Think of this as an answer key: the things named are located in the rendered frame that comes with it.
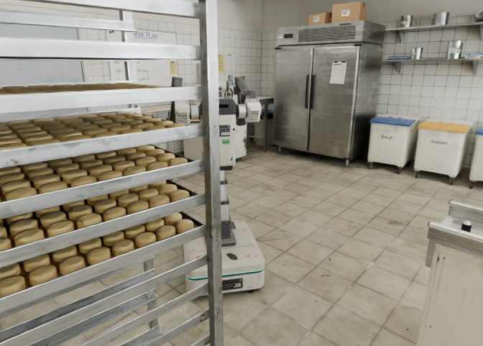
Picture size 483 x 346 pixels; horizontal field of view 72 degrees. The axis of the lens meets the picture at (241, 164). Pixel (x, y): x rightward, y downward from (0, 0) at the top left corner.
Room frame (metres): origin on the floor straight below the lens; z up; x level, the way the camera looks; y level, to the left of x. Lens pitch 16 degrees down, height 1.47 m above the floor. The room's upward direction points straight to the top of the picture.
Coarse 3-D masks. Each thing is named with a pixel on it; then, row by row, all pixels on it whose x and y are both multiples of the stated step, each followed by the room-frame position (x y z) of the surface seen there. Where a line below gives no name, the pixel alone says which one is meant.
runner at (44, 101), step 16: (0, 96) 0.55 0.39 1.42; (16, 96) 0.56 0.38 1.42; (32, 96) 0.58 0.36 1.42; (48, 96) 0.59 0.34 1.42; (64, 96) 0.61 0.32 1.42; (80, 96) 0.63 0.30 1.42; (96, 96) 0.65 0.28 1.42; (112, 96) 0.67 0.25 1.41; (128, 96) 0.69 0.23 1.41; (144, 96) 0.71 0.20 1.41; (160, 96) 0.73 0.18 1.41; (176, 96) 0.76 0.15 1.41; (192, 96) 0.79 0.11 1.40; (0, 112) 0.55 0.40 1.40; (16, 112) 0.56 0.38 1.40
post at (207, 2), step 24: (216, 0) 0.80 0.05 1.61; (216, 24) 0.80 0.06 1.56; (216, 48) 0.80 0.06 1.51; (216, 72) 0.80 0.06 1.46; (216, 96) 0.80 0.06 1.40; (216, 120) 0.79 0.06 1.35; (216, 144) 0.79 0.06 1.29; (216, 168) 0.79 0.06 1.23; (216, 192) 0.79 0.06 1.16; (216, 216) 0.79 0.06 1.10; (216, 240) 0.79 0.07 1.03; (216, 264) 0.79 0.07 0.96; (216, 288) 0.79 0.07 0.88; (216, 312) 0.79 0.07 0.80; (216, 336) 0.78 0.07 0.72
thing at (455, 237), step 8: (432, 224) 1.13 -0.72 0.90; (440, 224) 1.13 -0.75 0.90; (432, 232) 1.13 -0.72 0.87; (440, 232) 1.11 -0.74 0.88; (448, 232) 1.09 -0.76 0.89; (456, 232) 1.08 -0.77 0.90; (464, 232) 1.07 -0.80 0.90; (440, 240) 1.11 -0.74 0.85; (448, 240) 1.09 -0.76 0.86; (456, 240) 1.07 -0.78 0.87; (464, 240) 1.06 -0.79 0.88; (472, 240) 1.04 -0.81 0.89; (480, 240) 1.03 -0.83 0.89; (464, 248) 1.05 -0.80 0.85; (472, 248) 1.04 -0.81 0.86; (480, 248) 1.02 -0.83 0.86
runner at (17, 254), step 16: (160, 208) 0.72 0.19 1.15; (176, 208) 0.75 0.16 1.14; (96, 224) 0.63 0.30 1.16; (112, 224) 0.65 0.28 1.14; (128, 224) 0.67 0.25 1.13; (48, 240) 0.57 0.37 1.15; (64, 240) 0.59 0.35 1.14; (80, 240) 0.61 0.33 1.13; (0, 256) 0.52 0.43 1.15; (16, 256) 0.53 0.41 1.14; (32, 256) 0.55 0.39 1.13
